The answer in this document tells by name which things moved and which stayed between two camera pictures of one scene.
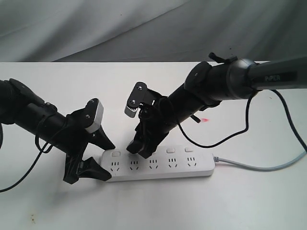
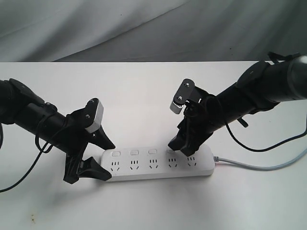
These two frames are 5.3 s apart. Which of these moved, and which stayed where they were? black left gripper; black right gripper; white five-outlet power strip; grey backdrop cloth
Moved: black right gripper
Stayed: black left gripper; white five-outlet power strip; grey backdrop cloth
